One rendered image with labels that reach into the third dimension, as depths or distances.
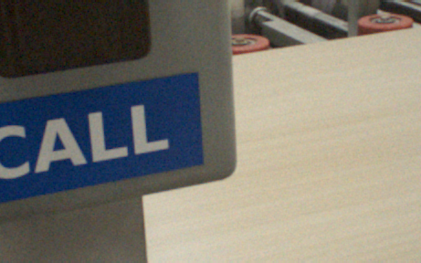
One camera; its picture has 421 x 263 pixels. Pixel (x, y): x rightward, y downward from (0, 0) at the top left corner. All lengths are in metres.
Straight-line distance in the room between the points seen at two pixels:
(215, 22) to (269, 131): 0.78
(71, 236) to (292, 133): 0.75
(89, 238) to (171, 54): 0.05
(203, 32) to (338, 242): 0.55
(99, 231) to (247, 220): 0.56
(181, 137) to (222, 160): 0.01
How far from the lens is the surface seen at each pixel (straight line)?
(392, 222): 0.76
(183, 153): 0.19
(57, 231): 0.21
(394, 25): 1.36
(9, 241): 0.21
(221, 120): 0.19
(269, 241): 0.73
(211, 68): 0.19
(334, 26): 1.79
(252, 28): 1.88
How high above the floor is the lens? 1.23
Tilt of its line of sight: 20 degrees down
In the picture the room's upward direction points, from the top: 3 degrees counter-clockwise
